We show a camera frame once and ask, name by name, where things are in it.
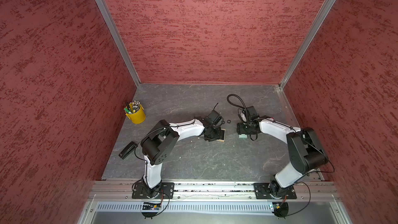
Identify front aluminium rail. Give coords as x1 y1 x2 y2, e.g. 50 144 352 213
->
88 179 342 203

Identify pale green lift-off lid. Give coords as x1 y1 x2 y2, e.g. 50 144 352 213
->
238 134 248 139

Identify right aluminium corner post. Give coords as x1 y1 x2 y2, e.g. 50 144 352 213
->
279 0 336 91

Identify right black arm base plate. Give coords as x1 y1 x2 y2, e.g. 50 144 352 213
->
253 181 297 200

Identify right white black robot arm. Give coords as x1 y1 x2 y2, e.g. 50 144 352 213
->
237 118 330 199

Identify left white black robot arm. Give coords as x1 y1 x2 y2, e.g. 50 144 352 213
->
119 117 224 199

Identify left aluminium corner post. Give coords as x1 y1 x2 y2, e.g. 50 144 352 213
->
95 0 141 88

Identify orange black box base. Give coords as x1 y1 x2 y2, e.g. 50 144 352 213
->
217 129 226 142

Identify yellow pen cup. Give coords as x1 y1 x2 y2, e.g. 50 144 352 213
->
125 105 146 124

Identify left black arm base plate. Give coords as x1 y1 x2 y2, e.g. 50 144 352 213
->
132 180 175 200

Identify pens in cup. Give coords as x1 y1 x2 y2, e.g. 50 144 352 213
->
124 101 141 114

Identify aluminium corner post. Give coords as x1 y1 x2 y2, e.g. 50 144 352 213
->
95 0 141 88
279 0 336 91

